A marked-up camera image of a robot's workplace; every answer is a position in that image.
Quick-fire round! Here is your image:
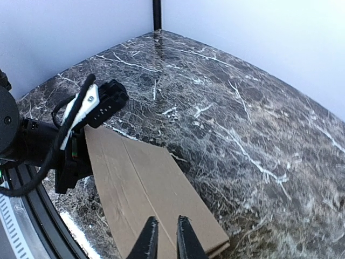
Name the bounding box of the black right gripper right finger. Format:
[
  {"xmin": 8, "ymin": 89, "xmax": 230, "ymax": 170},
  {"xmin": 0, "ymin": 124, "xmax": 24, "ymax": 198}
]
[{"xmin": 177, "ymin": 215, "xmax": 208, "ymax": 259}]

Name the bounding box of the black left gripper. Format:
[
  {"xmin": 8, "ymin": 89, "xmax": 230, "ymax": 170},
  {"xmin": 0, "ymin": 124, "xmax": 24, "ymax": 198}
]
[{"xmin": 55, "ymin": 129, "xmax": 93, "ymax": 194}]

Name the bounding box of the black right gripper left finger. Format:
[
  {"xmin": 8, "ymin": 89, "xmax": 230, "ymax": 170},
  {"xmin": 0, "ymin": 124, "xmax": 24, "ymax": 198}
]
[{"xmin": 127, "ymin": 216, "xmax": 158, "ymax": 259}]

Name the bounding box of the brown cardboard box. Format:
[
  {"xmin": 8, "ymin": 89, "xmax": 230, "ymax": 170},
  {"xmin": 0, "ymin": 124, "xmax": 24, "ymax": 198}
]
[{"xmin": 85, "ymin": 127, "xmax": 229, "ymax": 258}]

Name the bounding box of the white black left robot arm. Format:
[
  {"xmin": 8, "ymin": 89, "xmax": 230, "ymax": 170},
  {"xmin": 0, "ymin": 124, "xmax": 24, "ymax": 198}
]
[{"xmin": 1, "ymin": 72, "xmax": 96, "ymax": 197}]

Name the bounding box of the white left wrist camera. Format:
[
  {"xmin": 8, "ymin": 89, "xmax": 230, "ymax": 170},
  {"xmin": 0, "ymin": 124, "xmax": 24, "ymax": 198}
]
[{"xmin": 60, "ymin": 75, "xmax": 129, "ymax": 150}]

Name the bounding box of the black front table rail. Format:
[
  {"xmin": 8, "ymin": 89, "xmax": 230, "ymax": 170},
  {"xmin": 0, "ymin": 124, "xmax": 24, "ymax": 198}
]
[{"xmin": 16, "ymin": 164, "xmax": 89, "ymax": 259}]

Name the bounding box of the white slotted cable duct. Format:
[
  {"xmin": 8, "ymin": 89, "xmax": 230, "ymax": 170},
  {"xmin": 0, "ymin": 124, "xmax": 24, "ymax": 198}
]
[{"xmin": 1, "ymin": 194, "xmax": 32, "ymax": 259}]

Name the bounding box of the black left frame post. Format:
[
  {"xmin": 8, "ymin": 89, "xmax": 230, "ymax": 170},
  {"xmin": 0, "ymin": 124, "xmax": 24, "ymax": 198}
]
[{"xmin": 153, "ymin": 0, "xmax": 162, "ymax": 31}]

